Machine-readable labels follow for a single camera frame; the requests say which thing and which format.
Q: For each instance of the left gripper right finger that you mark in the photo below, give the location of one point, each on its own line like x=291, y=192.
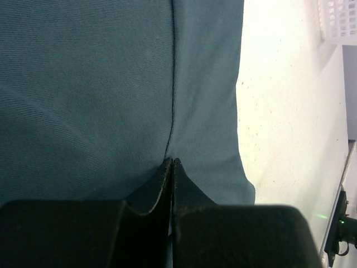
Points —
x=206, y=234

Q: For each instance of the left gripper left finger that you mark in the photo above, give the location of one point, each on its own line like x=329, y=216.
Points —
x=131, y=232

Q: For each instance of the grey-blue t-shirt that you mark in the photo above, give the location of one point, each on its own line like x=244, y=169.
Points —
x=96, y=95

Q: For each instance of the white plastic basket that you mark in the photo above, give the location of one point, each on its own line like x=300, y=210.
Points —
x=338, y=21

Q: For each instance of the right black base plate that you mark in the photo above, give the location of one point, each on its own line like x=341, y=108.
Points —
x=342, y=229

